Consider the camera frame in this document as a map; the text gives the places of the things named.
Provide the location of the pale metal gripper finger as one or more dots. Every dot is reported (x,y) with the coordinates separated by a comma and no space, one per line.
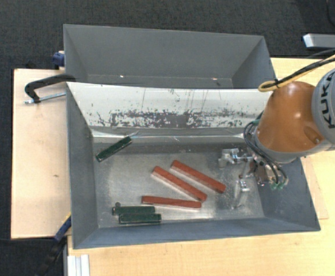
(227,157)
(242,191)

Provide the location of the red-brown flat block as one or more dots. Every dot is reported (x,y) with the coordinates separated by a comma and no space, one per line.
(199,176)
(179,183)
(170,201)

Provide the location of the dark green flat block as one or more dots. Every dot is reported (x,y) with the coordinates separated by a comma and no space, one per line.
(114,149)
(134,210)
(140,218)

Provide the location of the grey metal bin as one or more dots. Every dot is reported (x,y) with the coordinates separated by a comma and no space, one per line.
(161,56)

